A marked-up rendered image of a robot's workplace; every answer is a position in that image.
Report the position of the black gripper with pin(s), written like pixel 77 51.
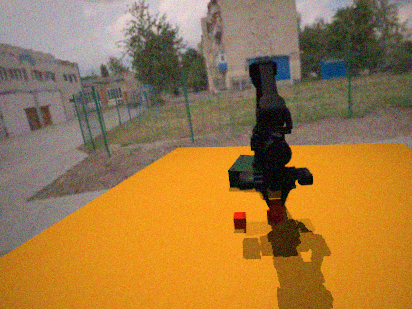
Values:
pixel 247 182

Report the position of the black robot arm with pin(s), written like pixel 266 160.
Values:
pixel 268 138

